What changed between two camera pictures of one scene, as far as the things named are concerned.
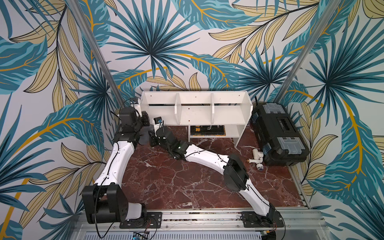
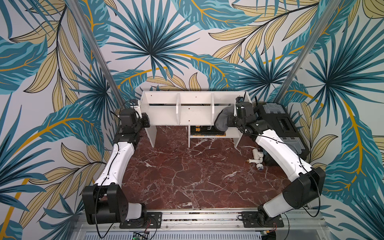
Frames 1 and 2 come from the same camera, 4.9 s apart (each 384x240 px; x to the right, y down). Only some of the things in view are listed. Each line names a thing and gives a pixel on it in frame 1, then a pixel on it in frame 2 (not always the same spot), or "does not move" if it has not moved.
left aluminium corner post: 96,52 does not move
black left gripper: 146,118 does not move
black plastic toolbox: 282,140 does not move
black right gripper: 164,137 -> 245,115
